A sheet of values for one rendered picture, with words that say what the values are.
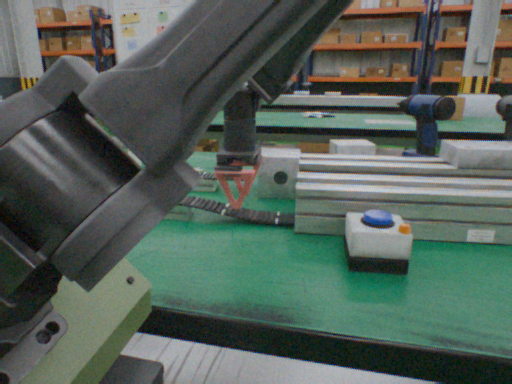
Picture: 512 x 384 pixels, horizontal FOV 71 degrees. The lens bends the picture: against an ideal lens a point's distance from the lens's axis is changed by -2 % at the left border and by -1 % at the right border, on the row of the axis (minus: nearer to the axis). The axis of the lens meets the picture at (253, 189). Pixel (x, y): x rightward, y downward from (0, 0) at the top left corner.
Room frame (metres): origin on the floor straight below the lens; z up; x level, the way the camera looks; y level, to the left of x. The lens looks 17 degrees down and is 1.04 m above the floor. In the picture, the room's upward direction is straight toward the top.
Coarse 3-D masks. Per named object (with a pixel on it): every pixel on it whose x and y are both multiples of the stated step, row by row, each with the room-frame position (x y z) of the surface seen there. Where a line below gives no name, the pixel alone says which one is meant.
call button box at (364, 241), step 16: (352, 224) 0.48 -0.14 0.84; (368, 224) 0.47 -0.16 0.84; (352, 240) 0.45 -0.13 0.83; (368, 240) 0.45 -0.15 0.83; (384, 240) 0.44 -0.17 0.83; (400, 240) 0.44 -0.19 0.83; (352, 256) 0.45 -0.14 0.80; (368, 256) 0.45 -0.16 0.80; (384, 256) 0.44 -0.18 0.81; (400, 256) 0.44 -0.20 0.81; (384, 272) 0.44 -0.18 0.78; (400, 272) 0.44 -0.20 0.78
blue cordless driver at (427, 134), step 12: (408, 96) 1.02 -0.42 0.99; (420, 96) 0.97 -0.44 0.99; (432, 96) 0.94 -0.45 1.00; (444, 96) 0.91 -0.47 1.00; (408, 108) 1.00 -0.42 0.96; (420, 108) 0.95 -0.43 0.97; (432, 108) 0.91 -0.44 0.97; (444, 108) 0.89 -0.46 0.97; (420, 120) 0.96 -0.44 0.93; (432, 120) 0.94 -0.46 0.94; (444, 120) 0.90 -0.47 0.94; (420, 132) 0.95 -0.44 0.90; (432, 132) 0.93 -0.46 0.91; (420, 144) 0.95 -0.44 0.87; (432, 144) 0.92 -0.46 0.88; (408, 156) 0.97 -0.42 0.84; (420, 156) 0.93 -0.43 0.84; (432, 156) 0.92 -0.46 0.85
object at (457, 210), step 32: (320, 192) 0.57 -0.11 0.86; (352, 192) 0.57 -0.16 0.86; (384, 192) 0.56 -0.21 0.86; (416, 192) 0.55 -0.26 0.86; (448, 192) 0.55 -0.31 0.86; (480, 192) 0.55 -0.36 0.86; (320, 224) 0.57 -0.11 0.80; (416, 224) 0.55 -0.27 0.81; (448, 224) 0.54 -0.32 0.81; (480, 224) 0.55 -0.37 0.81
